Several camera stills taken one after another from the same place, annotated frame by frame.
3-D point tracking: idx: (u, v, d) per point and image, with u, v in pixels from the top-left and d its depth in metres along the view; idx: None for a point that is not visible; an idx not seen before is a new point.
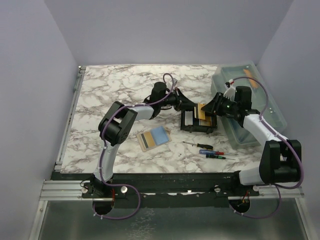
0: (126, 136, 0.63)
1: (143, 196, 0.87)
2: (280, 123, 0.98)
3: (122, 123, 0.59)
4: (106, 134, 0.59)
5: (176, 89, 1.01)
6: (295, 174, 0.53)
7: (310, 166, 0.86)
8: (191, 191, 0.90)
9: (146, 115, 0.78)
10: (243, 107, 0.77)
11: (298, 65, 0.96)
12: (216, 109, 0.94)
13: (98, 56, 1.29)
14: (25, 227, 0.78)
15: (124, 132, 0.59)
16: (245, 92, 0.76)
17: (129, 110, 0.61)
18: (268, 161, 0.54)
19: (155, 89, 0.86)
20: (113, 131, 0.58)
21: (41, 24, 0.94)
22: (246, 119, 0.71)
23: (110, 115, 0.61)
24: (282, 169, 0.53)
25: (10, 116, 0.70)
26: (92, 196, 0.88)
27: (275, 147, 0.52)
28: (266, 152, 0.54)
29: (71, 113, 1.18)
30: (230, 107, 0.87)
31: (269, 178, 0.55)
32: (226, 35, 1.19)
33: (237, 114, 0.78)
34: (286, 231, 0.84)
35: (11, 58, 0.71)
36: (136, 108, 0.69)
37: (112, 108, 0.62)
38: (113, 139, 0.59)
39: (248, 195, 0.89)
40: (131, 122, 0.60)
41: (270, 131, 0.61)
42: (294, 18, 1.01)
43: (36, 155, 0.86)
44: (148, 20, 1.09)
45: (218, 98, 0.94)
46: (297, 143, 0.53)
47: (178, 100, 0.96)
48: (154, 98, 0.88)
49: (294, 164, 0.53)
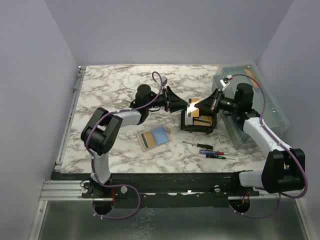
0: (112, 144, 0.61)
1: (143, 196, 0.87)
2: (283, 122, 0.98)
3: (106, 131, 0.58)
4: (91, 144, 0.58)
5: (165, 89, 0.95)
6: (298, 183, 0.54)
7: (310, 166, 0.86)
8: (191, 191, 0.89)
9: (134, 120, 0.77)
10: (243, 109, 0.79)
11: (298, 65, 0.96)
12: (215, 105, 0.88)
13: (98, 56, 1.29)
14: (25, 227, 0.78)
15: (109, 140, 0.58)
16: (247, 93, 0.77)
17: (113, 117, 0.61)
18: (271, 171, 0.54)
19: (139, 95, 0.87)
20: (98, 139, 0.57)
21: (42, 24, 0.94)
22: (247, 123, 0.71)
23: (93, 123, 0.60)
24: (285, 178, 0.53)
25: (10, 117, 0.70)
26: (92, 196, 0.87)
27: (278, 158, 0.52)
28: (269, 162, 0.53)
29: (71, 113, 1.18)
30: (230, 105, 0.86)
31: (272, 187, 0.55)
32: (226, 35, 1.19)
33: (237, 116, 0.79)
34: (286, 231, 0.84)
35: (12, 58, 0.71)
36: (121, 114, 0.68)
37: (95, 115, 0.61)
38: (98, 148, 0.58)
39: (248, 195, 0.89)
40: (115, 129, 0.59)
41: (272, 139, 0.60)
42: (294, 18, 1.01)
43: (36, 155, 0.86)
44: (148, 20, 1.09)
45: (217, 96, 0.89)
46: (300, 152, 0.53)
47: (166, 100, 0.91)
48: (140, 101, 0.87)
49: (298, 173, 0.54)
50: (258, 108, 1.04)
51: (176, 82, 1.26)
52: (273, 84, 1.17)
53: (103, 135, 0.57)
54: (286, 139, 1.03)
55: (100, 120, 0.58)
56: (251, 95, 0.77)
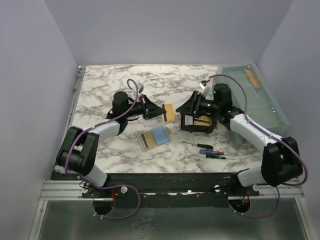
0: (92, 164, 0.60)
1: (143, 196, 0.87)
2: (283, 122, 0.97)
3: (83, 151, 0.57)
4: (70, 167, 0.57)
5: (142, 96, 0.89)
6: (297, 169, 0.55)
7: (310, 166, 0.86)
8: (191, 191, 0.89)
9: (112, 132, 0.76)
10: (225, 108, 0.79)
11: (298, 65, 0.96)
12: (197, 109, 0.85)
13: (98, 56, 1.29)
14: (25, 227, 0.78)
15: (88, 160, 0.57)
16: (225, 93, 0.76)
17: (89, 135, 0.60)
18: (270, 165, 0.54)
19: (115, 101, 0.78)
20: (76, 161, 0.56)
21: (41, 24, 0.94)
22: (233, 121, 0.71)
23: (68, 146, 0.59)
24: (285, 169, 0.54)
25: (10, 117, 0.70)
26: (93, 196, 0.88)
27: (274, 151, 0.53)
28: (266, 157, 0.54)
29: (71, 113, 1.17)
30: (211, 106, 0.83)
31: (275, 181, 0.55)
32: (226, 35, 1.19)
33: (221, 117, 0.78)
34: (286, 231, 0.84)
35: (12, 58, 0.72)
36: (96, 129, 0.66)
37: (69, 138, 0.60)
38: (78, 170, 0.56)
39: (248, 195, 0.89)
40: (93, 147, 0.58)
41: (263, 133, 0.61)
42: (294, 17, 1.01)
43: (36, 155, 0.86)
44: (148, 20, 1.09)
45: (196, 99, 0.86)
46: (291, 140, 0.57)
47: (145, 108, 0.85)
48: (117, 110, 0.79)
49: (295, 161, 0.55)
50: (252, 108, 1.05)
51: (176, 82, 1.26)
52: (273, 84, 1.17)
53: (81, 156, 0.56)
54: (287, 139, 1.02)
55: (76, 139, 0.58)
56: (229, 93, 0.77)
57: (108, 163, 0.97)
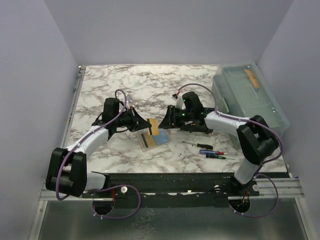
0: (84, 181, 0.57)
1: (143, 196, 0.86)
2: (283, 122, 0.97)
3: (71, 173, 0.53)
4: (62, 190, 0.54)
5: (131, 108, 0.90)
6: (272, 142, 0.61)
7: (310, 167, 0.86)
8: (191, 191, 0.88)
9: (99, 141, 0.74)
10: (198, 112, 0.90)
11: (298, 65, 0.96)
12: (174, 121, 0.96)
13: (98, 56, 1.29)
14: (25, 227, 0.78)
15: (79, 181, 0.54)
16: (192, 99, 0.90)
17: (75, 155, 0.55)
18: (247, 144, 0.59)
19: (107, 103, 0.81)
20: (67, 184, 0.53)
21: (41, 24, 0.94)
22: (207, 120, 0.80)
23: (55, 170, 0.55)
24: (261, 144, 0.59)
25: (10, 117, 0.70)
26: (92, 196, 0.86)
27: (245, 130, 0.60)
28: (242, 139, 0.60)
29: (71, 113, 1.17)
30: (186, 114, 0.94)
31: (257, 159, 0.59)
32: (226, 35, 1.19)
33: (197, 121, 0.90)
34: (286, 231, 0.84)
35: (11, 58, 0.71)
36: (83, 144, 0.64)
37: (54, 161, 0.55)
38: (71, 192, 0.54)
39: (248, 195, 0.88)
40: (81, 168, 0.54)
41: (234, 120, 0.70)
42: (294, 17, 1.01)
43: (36, 155, 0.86)
44: (148, 20, 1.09)
45: (172, 111, 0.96)
46: (259, 118, 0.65)
47: (135, 121, 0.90)
48: (107, 113, 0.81)
49: (267, 135, 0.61)
50: (252, 108, 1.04)
51: (176, 82, 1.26)
52: (272, 85, 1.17)
53: (71, 179, 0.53)
54: (287, 139, 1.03)
55: (63, 163, 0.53)
56: (196, 98, 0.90)
57: (108, 163, 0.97)
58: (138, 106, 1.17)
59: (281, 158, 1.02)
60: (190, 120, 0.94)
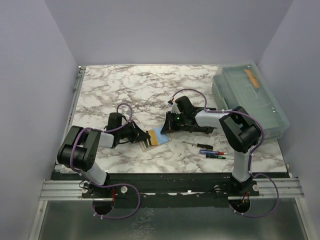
0: (93, 159, 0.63)
1: (143, 196, 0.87)
2: (283, 122, 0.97)
3: (85, 146, 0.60)
4: (74, 163, 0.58)
5: (132, 122, 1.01)
6: (255, 130, 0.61)
7: (310, 166, 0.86)
8: (191, 191, 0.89)
9: (109, 141, 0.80)
10: (190, 112, 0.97)
11: (297, 65, 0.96)
12: (170, 125, 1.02)
13: (99, 56, 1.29)
14: (25, 226, 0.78)
15: (90, 154, 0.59)
16: (183, 101, 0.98)
17: (91, 131, 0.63)
18: (230, 133, 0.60)
19: (112, 116, 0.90)
20: (78, 158, 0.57)
21: (42, 24, 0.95)
22: (198, 118, 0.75)
23: (71, 143, 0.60)
24: (244, 133, 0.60)
25: (10, 117, 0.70)
26: (92, 196, 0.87)
27: (227, 120, 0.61)
28: (225, 129, 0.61)
29: (71, 113, 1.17)
30: (180, 117, 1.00)
31: (241, 148, 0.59)
32: (226, 35, 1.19)
33: (189, 121, 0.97)
34: (286, 232, 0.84)
35: (12, 58, 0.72)
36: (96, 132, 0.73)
37: (71, 135, 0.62)
38: (81, 165, 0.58)
39: (248, 195, 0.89)
40: (95, 141, 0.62)
41: (218, 113, 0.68)
42: (294, 17, 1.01)
43: (36, 155, 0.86)
44: (147, 20, 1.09)
45: (168, 116, 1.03)
46: (241, 108, 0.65)
47: (135, 132, 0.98)
48: (111, 125, 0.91)
49: (249, 123, 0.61)
50: (251, 108, 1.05)
51: (176, 82, 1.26)
52: (272, 85, 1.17)
53: (82, 151, 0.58)
54: (287, 139, 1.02)
55: (77, 138, 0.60)
56: (186, 100, 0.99)
57: (108, 163, 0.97)
58: (138, 106, 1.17)
59: (281, 158, 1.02)
60: (184, 122, 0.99)
